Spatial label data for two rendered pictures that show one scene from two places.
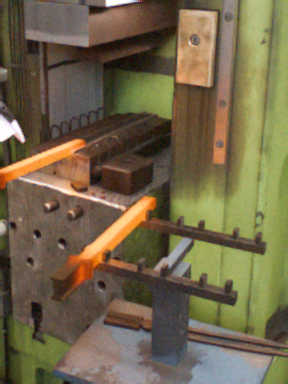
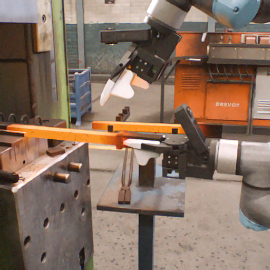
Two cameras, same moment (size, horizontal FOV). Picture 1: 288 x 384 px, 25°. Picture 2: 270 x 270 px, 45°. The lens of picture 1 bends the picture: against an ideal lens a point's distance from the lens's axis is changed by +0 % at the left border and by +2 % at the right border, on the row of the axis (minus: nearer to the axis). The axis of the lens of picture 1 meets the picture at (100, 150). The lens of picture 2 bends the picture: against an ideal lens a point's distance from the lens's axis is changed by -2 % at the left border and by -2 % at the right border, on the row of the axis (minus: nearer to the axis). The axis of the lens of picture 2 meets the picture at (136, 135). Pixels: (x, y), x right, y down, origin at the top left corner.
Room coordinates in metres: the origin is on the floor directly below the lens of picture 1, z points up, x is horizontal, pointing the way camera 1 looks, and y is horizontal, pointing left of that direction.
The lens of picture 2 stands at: (1.56, 0.96, 1.25)
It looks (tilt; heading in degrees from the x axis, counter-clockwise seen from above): 18 degrees down; 252
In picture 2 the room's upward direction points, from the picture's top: straight up
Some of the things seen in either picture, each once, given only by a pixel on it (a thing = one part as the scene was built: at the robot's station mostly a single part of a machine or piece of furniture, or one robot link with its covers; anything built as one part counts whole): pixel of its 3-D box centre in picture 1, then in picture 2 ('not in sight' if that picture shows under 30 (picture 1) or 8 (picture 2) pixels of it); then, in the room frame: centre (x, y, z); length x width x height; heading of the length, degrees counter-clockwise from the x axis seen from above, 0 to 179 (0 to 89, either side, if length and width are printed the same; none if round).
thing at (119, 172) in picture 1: (128, 173); (44, 131); (1.54, -0.07, 0.95); 0.12 x 0.08 x 0.06; 145
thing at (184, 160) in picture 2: not in sight; (189, 156); (1.24, 0.33, 0.98); 0.12 x 0.08 x 0.09; 145
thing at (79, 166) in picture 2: (74, 213); (75, 167); (1.46, 0.06, 0.87); 0.04 x 0.03 x 0.03; 145
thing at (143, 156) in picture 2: not in sight; (141, 152); (1.34, 0.28, 0.98); 0.09 x 0.03 x 0.06; 148
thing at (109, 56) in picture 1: (120, 42); not in sight; (1.78, -0.06, 1.24); 0.30 x 0.07 x 0.06; 145
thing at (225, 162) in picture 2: not in sight; (225, 156); (1.17, 0.37, 0.99); 0.08 x 0.05 x 0.08; 55
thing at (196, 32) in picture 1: (196, 48); (41, 25); (1.52, -0.22, 1.27); 0.09 x 0.02 x 0.17; 55
